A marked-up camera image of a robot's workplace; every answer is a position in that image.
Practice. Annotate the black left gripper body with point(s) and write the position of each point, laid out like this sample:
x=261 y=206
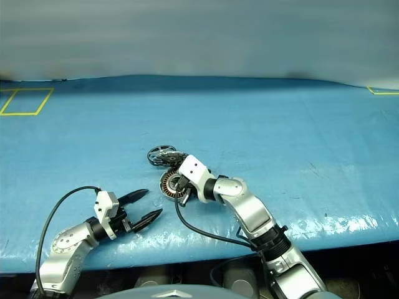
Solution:
x=123 y=222

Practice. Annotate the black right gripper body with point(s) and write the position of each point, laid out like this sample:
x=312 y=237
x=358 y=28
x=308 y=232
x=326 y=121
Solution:
x=188 y=191

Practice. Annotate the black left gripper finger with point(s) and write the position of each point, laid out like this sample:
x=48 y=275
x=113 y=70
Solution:
x=146 y=220
x=134 y=196

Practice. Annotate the motor stator with silver housing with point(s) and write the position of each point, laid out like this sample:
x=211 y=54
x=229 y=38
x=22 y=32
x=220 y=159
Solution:
x=168 y=187

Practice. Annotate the black spoked motor rotor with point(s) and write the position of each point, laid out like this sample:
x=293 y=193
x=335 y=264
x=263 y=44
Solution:
x=162 y=148

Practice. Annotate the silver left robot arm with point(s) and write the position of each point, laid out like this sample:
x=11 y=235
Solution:
x=65 y=249

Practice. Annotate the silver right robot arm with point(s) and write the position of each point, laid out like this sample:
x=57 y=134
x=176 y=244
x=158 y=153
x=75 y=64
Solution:
x=252 y=211

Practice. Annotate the grey rounded housing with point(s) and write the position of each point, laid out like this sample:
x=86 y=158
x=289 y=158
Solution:
x=149 y=281
x=240 y=280

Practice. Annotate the grey-blue robot chest shell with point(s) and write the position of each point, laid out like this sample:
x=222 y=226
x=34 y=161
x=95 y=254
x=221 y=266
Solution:
x=140 y=294

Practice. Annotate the blue plastic table cover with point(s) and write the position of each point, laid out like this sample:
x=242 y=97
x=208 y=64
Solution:
x=249 y=124

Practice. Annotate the yellow tape rectangle marking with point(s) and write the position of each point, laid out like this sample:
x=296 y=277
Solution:
x=18 y=113

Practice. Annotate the yellow tape corner marking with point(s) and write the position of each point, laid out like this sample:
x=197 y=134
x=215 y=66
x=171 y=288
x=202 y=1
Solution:
x=383 y=93

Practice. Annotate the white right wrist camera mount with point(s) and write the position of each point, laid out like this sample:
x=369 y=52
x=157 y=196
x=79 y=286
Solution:
x=194 y=169

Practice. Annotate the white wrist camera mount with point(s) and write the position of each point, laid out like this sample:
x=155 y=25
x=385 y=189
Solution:
x=194 y=169
x=104 y=202

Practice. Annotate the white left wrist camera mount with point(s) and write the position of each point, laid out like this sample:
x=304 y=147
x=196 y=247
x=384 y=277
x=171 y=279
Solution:
x=104 y=202

